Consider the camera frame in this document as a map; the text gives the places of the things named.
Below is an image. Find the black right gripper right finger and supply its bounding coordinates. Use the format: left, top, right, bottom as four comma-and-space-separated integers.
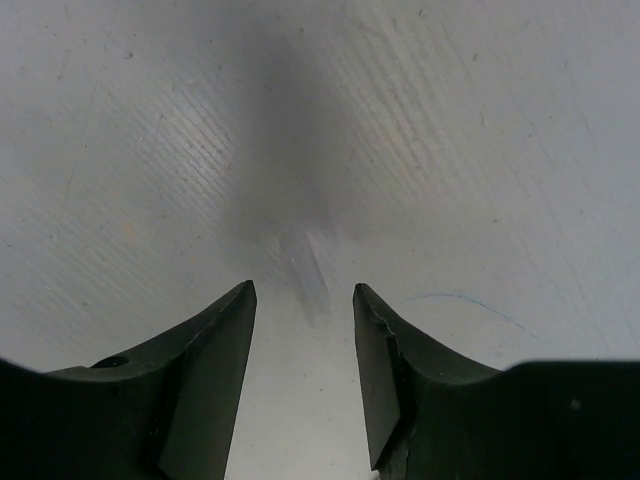
353, 283, 639, 479

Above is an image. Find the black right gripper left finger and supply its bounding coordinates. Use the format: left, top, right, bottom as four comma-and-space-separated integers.
1, 281, 257, 479

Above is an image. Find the clear pen cap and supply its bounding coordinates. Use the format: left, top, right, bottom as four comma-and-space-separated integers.
279, 229, 331, 328

